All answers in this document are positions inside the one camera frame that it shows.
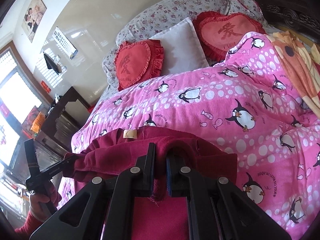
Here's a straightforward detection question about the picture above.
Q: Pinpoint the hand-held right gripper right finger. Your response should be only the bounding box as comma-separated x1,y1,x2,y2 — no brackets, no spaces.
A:
166,155,292,240

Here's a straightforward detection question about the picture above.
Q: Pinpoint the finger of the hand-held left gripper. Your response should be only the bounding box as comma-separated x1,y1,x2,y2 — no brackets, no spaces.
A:
62,154,81,167

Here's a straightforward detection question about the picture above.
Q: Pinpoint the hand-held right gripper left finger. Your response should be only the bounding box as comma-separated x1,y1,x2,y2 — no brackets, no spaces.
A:
29,142,156,240

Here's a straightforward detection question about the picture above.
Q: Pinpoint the dark red fleece garment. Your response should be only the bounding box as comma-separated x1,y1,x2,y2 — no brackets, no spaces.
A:
59,127,238,240

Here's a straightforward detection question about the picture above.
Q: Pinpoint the person's left forearm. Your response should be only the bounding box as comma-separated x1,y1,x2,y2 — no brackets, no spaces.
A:
14,210,43,237

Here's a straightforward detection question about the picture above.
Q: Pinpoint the person's left hand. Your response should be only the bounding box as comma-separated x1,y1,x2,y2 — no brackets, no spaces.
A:
29,184,62,222

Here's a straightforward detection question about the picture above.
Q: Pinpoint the dark wooden louvred cabinet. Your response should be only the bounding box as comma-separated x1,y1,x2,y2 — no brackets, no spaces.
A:
32,127,78,162

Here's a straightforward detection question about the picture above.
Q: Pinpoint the orange plastic basket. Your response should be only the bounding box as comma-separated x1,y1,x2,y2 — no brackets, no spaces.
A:
30,112,45,133

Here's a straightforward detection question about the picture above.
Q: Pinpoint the dark wooden desk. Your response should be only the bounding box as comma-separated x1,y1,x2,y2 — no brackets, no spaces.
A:
41,86,90,153

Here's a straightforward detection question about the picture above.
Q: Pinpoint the dark desk ornament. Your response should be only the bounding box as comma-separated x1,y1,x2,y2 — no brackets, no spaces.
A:
51,94,63,108

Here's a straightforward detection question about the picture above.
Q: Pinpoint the pink penguin print blanket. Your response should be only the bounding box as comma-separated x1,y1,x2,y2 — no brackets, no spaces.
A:
57,31,320,240

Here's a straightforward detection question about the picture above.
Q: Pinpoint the wooden framed window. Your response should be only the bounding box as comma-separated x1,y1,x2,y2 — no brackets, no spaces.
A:
0,42,43,170

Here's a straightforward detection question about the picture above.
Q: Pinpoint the dark hanging cloth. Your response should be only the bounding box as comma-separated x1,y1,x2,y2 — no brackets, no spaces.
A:
43,52,62,75

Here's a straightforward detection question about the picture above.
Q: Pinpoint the red heart-shaped cushion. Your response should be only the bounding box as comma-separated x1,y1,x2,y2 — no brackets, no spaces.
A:
114,39,165,92
192,10,267,63

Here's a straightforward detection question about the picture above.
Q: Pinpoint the white pillow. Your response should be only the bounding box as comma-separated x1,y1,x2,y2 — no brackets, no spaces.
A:
149,17,210,75

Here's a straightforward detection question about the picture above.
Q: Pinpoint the orange cartoon blanket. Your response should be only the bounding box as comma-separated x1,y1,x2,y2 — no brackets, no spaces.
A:
266,30,320,118

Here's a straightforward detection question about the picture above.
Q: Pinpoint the dark carved wooden headboard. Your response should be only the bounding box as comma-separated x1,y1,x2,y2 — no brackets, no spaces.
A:
245,0,320,47

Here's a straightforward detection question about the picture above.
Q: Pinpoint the red paper wall sticker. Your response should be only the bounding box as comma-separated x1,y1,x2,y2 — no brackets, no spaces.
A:
40,80,52,93

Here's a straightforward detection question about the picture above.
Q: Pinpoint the wall calendar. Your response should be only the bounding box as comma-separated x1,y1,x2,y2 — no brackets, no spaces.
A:
52,27,78,60

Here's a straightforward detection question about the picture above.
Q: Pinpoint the wall poster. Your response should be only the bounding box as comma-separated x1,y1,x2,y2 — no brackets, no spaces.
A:
21,0,47,43

